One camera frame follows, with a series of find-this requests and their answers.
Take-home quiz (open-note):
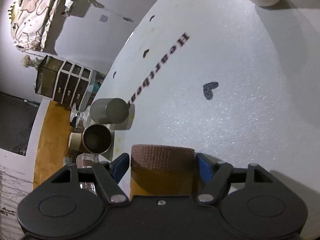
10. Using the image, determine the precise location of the tall brown bamboo cup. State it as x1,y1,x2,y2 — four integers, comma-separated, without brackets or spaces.
130,144,195,198

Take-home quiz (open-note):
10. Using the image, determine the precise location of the beige cup black inside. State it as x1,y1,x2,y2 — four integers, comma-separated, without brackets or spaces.
82,124,112,154

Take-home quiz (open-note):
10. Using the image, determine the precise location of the beige cup brown sleeve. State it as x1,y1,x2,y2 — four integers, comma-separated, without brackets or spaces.
68,132,82,151

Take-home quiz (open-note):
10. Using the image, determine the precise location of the silver metal cup lying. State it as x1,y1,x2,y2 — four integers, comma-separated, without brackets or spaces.
90,98,129,124

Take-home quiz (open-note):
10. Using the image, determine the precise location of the clear glass pink pattern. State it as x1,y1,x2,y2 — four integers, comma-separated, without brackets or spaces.
76,153,99,194

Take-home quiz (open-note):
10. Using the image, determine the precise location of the upside-down wine glass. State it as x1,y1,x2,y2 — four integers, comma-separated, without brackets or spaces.
69,103,92,128

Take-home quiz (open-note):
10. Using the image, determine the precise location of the white black drawer unit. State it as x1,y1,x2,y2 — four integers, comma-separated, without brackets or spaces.
52,60,94,110

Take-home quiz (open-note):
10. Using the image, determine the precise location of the glass fish tank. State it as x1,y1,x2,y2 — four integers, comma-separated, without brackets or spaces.
34,55,63,98

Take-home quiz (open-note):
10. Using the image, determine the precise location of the dried flower vase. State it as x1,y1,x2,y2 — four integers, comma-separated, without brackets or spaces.
21,55,42,69

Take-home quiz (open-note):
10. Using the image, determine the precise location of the cartoon patterned blanket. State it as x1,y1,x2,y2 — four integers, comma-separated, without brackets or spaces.
8,0,60,51

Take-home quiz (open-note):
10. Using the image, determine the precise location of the grey wall switch plate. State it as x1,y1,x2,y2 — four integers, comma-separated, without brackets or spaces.
100,15,108,23

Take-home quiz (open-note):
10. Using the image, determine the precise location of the wall shelf small holder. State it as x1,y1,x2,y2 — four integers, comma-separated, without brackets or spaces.
61,0,74,17

